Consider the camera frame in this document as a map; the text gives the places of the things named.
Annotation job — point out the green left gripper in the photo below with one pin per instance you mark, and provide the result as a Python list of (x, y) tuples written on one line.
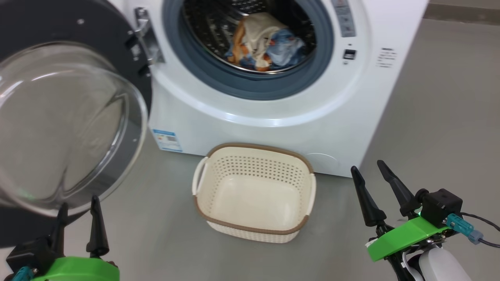
[(78, 271)]

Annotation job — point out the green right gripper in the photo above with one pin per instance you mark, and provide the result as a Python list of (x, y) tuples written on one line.
[(406, 238)]

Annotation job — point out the washing machine glass door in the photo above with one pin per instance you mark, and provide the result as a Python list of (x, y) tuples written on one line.
[(58, 117)]

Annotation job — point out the light blue garment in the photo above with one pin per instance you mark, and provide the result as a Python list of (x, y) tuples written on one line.
[(285, 48)]

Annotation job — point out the pile of mixed clothes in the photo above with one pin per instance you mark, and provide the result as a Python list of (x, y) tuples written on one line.
[(258, 35)]

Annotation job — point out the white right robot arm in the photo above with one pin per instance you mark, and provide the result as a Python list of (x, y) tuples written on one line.
[(441, 265)]

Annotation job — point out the white front-load washing machine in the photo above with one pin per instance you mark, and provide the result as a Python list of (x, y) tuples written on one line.
[(343, 128)]

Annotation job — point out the black door latch slot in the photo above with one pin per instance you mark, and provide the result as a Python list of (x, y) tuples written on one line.
[(349, 54)]

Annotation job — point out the metal door hinge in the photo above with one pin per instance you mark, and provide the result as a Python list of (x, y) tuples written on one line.
[(150, 43)]

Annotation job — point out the washing machine drum with laundry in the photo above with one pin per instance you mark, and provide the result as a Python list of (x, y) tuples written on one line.
[(207, 31)]

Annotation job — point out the round drain filter cover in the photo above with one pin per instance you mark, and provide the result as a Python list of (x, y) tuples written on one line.
[(326, 162)]

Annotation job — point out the blue energy label sticker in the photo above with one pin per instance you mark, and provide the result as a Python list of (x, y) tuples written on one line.
[(168, 140)]

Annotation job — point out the cream perforated laundry basket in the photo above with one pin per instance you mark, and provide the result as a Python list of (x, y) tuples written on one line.
[(254, 195)]

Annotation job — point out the grey warning sticker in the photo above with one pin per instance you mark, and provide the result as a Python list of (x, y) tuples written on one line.
[(344, 17)]

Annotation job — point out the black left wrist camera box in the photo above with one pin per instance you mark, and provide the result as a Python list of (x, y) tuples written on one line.
[(27, 253)]

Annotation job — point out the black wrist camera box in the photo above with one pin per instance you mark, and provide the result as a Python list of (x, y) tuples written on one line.
[(27, 253), (441, 207)]

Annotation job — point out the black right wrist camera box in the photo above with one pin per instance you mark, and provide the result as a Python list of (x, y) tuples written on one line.
[(441, 207)]

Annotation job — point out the teal left camera connector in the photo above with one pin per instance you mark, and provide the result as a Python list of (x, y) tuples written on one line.
[(23, 274)]

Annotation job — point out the teal camera connector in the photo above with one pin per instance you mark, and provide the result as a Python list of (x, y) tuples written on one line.
[(461, 226), (23, 274)]

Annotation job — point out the teal right camera connector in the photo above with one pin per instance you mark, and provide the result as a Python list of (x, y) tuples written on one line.
[(461, 226)]

